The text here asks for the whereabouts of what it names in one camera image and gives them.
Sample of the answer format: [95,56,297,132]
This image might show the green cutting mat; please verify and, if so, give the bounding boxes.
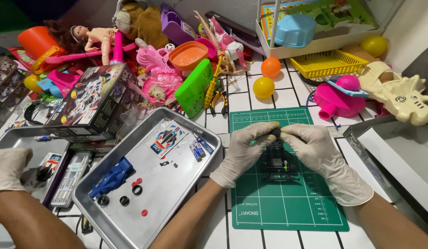
[229,107,350,232]

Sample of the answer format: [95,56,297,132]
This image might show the yellow toy giraffe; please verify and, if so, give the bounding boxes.
[203,51,227,110]

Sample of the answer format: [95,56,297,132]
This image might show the blue toy car body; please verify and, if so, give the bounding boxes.
[88,156,136,200]

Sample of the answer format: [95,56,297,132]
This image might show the large silver metal tray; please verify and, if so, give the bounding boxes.
[72,107,223,249]

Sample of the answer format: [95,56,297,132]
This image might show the blue handled screwdriver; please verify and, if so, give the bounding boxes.
[194,132,215,155]

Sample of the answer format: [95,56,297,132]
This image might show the toy car sticker sheet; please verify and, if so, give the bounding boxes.
[146,120,189,159]

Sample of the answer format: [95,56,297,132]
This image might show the cream toy dinosaur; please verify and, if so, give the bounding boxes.
[357,61,428,126]

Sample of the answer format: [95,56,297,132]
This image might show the person's right hand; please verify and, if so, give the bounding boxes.
[280,123,374,207]

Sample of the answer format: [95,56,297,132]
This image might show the pink bag with small toy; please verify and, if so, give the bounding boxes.
[142,72,183,105]

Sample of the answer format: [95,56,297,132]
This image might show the plastic doll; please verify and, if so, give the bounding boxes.
[44,20,120,66]

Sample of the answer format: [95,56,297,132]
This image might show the pink white toy horse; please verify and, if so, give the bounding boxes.
[194,10,250,72]

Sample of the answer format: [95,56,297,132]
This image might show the pink toy pony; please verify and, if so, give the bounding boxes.
[136,44,182,77]

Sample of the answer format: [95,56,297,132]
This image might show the black toy car chassis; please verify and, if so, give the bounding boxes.
[260,128,301,182]

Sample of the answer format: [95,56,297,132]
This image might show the pink toy funnel with ball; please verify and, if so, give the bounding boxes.
[313,75,370,121]

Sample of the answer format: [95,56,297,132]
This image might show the small silver metal tray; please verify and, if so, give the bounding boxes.
[0,126,71,208]

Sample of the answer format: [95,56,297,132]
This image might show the dark printed toy box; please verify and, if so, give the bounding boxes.
[0,55,30,136]

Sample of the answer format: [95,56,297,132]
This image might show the toy car kit box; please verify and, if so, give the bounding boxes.
[42,63,140,143]

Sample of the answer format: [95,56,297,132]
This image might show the small yellow ball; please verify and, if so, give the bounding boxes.
[23,75,42,93]

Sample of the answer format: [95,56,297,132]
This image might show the purple plastic toy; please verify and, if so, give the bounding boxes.
[160,2,201,46]

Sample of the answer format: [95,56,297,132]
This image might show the orange plastic bucket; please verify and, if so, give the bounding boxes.
[16,26,66,60]

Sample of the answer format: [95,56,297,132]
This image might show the green plastic basket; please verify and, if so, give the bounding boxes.
[174,58,215,119]

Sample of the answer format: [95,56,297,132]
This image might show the orange plastic ball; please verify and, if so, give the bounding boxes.
[260,57,282,79]

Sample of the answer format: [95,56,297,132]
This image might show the yellow plastic basket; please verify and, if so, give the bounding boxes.
[289,49,369,80]

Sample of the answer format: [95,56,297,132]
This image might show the white storage cart with books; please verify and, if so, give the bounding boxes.
[255,0,385,59]

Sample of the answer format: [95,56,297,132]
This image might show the blue white battery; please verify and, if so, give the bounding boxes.
[193,139,206,158]
[189,143,203,162]

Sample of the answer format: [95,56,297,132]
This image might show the blue plastic bowl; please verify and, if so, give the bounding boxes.
[274,13,317,48]

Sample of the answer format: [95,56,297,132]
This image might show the clear plastic parts package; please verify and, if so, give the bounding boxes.
[50,151,94,208]

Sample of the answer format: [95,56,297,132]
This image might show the brown plush toy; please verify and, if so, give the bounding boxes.
[112,0,170,50]

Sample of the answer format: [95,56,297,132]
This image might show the orange plastic bowl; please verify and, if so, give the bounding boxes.
[168,41,210,72]

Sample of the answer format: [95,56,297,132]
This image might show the small sticker sheet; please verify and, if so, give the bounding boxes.
[38,152,63,174]

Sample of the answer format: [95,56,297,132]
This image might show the person's left hand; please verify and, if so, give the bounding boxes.
[210,121,280,189]

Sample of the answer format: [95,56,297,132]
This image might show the yellow green plastic ball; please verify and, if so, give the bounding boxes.
[359,35,389,59]

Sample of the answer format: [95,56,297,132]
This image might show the yellow black pliers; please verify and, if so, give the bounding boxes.
[209,88,229,116]

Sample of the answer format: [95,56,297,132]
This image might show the grey cardboard box lid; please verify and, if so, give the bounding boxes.
[342,114,428,240]

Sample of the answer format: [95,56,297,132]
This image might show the black strap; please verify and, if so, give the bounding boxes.
[23,102,46,126]

